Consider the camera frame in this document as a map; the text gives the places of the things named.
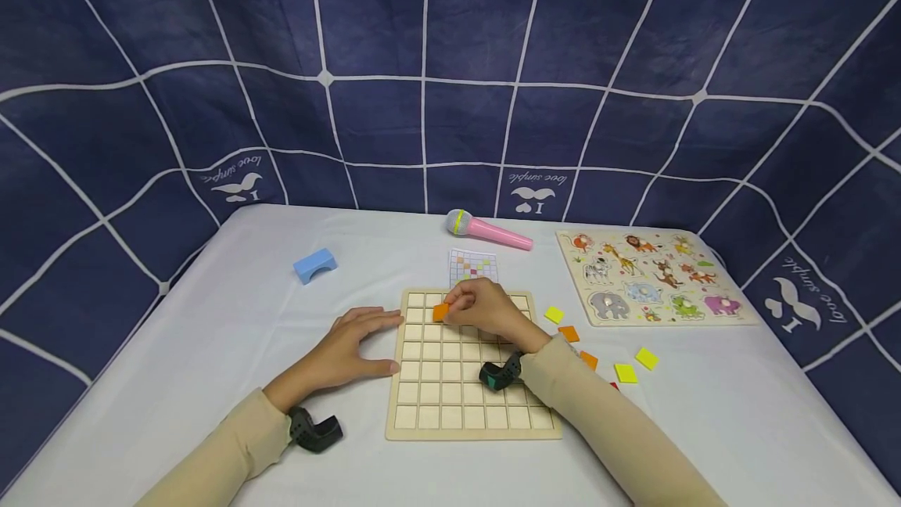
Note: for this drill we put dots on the person's right hand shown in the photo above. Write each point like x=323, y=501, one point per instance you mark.
x=496, y=315

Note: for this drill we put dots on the person's left hand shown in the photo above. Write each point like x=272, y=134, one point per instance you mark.
x=331, y=354

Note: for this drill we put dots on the person's right fingers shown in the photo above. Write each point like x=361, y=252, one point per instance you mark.
x=470, y=292

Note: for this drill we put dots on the person's left fingers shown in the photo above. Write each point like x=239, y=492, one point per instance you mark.
x=373, y=319

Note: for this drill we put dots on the person's right thumb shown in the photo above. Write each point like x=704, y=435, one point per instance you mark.
x=459, y=314

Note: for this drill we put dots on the person's left thumb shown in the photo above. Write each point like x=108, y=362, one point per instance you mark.
x=380, y=368

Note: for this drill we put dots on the orange square tile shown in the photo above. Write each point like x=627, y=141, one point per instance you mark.
x=569, y=333
x=590, y=361
x=440, y=312

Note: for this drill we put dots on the person's right forearm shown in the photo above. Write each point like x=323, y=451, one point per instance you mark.
x=612, y=429

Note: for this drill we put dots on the person's left forearm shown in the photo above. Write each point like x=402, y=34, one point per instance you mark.
x=225, y=452

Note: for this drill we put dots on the coloured pattern card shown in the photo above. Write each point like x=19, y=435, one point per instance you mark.
x=473, y=263

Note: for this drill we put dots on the pink toy microphone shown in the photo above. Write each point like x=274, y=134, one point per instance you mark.
x=493, y=231

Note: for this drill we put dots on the wooden grid board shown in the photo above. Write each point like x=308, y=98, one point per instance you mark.
x=450, y=390

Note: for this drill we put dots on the black wrist band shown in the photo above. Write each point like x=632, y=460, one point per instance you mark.
x=501, y=374
x=315, y=430

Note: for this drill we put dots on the blue arch block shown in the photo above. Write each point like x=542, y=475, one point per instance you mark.
x=314, y=263

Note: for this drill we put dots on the yellow square tile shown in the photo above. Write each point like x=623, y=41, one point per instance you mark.
x=626, y=373
x=647, y=358
x=554, y=315

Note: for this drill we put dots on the set of animal puzzle pieces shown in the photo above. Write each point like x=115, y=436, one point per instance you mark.
x=647, y=276

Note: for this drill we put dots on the wooden animal puzzle board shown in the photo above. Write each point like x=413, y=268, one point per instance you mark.
x=651, y=311

